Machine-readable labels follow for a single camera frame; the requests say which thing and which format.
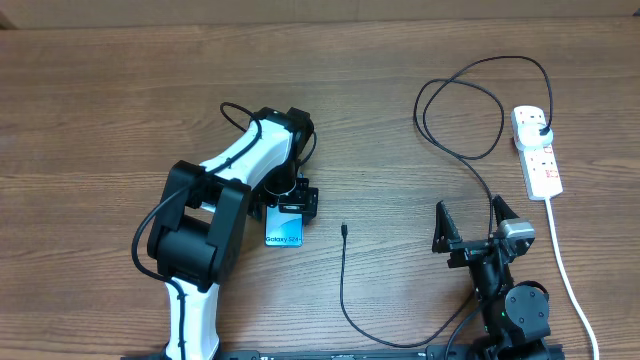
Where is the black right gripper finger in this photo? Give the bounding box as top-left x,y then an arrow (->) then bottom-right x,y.
433,201 -> 461,244
491,195 -> 518,223

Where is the blue Galaxy smartphone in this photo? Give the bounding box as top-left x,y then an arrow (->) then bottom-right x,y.
265,206 -> 304,248

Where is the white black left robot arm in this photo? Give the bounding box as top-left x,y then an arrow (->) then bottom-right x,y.
131,107 -> 319,359

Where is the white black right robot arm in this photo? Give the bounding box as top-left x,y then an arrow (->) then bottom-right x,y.
432,196 -> 552,359

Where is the white charger plug adapter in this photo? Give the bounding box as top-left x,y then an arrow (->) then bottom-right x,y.
514,123 -> 554,151

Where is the white power strip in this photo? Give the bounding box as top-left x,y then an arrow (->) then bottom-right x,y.
511,105 -> 563,201

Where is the white power strip cord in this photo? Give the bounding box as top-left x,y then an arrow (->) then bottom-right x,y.
543,197 -> 601,360

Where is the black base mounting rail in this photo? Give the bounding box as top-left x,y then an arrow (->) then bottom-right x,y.
119,343 -> 566,360

